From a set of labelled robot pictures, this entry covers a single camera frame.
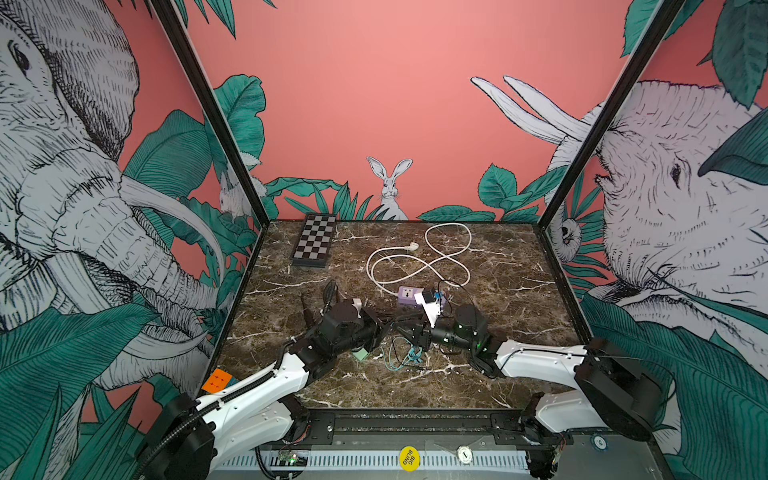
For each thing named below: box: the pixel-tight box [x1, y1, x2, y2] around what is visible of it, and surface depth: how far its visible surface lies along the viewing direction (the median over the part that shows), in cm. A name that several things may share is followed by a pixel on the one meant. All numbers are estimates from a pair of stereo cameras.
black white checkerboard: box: [292, 213, 337, 268], surface depth 113 cm
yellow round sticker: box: [399, 446, 421, 472], surface depth 71 cm
